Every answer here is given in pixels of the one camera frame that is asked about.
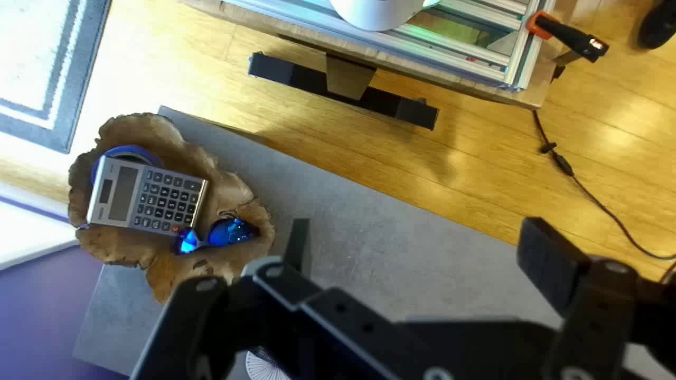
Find black orange clamp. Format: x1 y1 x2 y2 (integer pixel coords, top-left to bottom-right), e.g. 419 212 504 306
526 11 609 66

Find black cart foot bar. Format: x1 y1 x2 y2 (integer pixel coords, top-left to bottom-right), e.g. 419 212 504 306
249 54 438 130

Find blue tape roll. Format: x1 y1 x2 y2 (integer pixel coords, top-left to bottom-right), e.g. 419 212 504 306
89 145 166 185

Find blue mirrored sunglasses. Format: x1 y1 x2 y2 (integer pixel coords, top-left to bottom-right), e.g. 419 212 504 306
173 218 260 256

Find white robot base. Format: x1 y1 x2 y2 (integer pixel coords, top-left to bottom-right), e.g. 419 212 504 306
330 0 438 32

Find live-edge wooden plate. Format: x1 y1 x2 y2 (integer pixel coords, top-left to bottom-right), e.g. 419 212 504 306
68 113 275 304

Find grey bordered rug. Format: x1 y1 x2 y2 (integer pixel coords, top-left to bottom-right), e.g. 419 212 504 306
0 0 112 152

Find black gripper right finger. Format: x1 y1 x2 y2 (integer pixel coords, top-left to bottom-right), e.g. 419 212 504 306
517 218 676 380

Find black cable on floor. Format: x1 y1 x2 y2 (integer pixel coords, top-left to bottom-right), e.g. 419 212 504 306
530 108 676 265

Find aluminium frame robot cart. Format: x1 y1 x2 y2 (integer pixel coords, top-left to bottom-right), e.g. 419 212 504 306
183 0 577 108

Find grey concrete cabinet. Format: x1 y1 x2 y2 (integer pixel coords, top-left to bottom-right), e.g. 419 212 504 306
105 111 563 380

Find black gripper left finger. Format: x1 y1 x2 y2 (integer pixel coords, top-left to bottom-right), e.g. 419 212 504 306
131 277 230 380

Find silver grey calculator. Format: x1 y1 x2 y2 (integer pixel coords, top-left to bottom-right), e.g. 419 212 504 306
86 156 209 236

